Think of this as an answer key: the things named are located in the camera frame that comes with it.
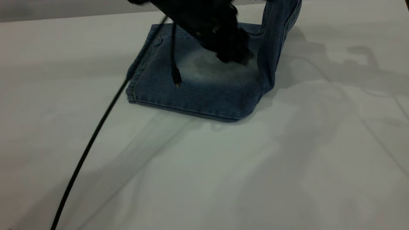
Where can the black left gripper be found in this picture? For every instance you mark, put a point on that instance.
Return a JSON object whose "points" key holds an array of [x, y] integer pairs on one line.
{"points": [[220, 38]]}

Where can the blue denim shorts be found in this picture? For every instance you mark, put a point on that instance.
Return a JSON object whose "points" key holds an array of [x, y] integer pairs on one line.
{"points": [[207, 92]]}

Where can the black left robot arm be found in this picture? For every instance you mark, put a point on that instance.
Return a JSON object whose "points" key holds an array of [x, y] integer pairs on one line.
{"points": [[188, 11]]}

